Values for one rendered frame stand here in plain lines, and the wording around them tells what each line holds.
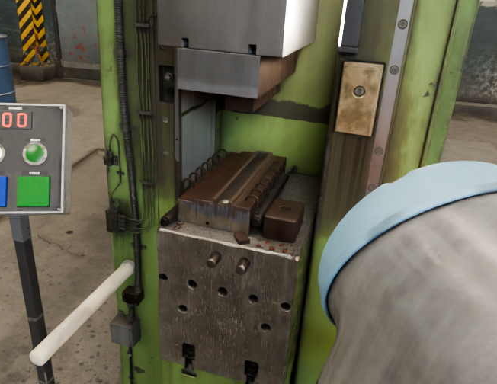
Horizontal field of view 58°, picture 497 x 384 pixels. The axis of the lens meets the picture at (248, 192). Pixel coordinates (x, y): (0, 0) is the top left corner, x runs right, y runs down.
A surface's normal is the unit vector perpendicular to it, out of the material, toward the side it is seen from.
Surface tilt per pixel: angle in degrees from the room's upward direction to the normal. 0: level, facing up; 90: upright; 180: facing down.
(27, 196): 60
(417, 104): 90
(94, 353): 0
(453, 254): 42
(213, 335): 90
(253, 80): 90
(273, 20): 90
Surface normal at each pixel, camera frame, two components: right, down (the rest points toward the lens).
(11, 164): 0.15, -0.10
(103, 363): 0.06, -0.91
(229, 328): -0.29, 0.37
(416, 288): -0.83, -0.40
